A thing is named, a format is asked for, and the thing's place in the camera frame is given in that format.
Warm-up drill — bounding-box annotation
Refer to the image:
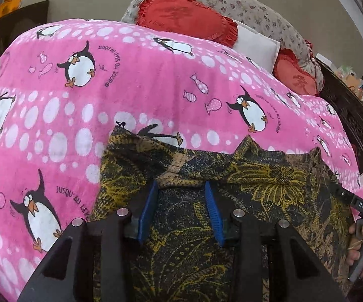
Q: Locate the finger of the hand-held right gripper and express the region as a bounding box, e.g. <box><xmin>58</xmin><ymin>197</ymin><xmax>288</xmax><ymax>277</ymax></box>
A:
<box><xmin>329</xmin><ymin>179</ymin><xmax>363</xmax><ymax>217</ymax></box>

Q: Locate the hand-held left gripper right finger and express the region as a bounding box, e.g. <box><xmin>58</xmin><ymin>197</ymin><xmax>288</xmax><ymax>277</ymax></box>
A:
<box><xmin>204</xmin><ymin>181</ymin><xmax>347</xmax><ymax>302</ymax></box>

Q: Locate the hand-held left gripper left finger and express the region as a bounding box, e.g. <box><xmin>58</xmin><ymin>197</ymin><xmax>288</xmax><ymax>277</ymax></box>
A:
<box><xmin>17</xmin><ymin>179</ymin><xmax>160</xmax><ymax>302</ymax></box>

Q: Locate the dark floral shirt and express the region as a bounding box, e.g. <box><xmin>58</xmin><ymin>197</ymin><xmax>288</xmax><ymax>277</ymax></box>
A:
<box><xmin>90</xmin><ymin>126</ymin><xmax>362</xmax><ymax>302</ymax></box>

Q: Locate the orange paper bag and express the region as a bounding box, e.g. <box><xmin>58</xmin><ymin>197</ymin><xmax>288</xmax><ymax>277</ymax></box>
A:
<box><xmin>346</xmin><ymin>75</ymin><xmax>362</xmax><ymax>89</ymax></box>

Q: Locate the clear plastic bag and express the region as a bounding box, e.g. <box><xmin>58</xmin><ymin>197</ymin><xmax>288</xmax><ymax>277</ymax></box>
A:
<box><xmin>336</xmin><ymin>64</ymin><xmax>355</xmax><ymax>79</ymax></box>

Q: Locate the pink penguin blanket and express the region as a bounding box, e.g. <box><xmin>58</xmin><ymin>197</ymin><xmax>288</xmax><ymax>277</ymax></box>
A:
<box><xmin>0</xmin><ymin>18</ymin><xmax>363</xmax><ymax>293</ymax></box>

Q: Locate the red heart pillow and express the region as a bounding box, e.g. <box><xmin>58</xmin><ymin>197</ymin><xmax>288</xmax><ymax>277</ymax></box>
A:
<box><xmin>272</xmin><ymin>49</ymin><xmax>321</xmax><ymax>97</ymax></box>
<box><xmin>136</xmin><ymin>0</ymin><xmax>239</xmax><ymax>46</ymax></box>

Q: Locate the white flat box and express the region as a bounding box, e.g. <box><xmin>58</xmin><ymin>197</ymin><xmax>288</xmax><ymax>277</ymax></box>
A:
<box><xmin>316</xmin><ymin>53</ymin><xmax>337</xmax><ymax>70</ymax></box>

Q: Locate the red ruffled cushion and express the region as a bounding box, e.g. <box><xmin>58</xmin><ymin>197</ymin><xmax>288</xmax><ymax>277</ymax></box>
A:
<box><xmin>304</xmin><ymin>39</ymin><xmax>321</xmax><ymax>67</ymax></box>

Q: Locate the white pillow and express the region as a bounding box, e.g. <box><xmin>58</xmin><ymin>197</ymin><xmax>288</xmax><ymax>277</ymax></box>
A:
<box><xmin>232</xmin><ymin>19</ymin><xmax>281</xmax><ymax>73</ymax></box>

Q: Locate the dark wooden side cabinet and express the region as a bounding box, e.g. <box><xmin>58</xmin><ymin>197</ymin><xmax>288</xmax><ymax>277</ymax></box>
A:
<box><xmin>0</xmin><ymin>0</ymin><xmax>50</xmax><ymax>81</ymax></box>

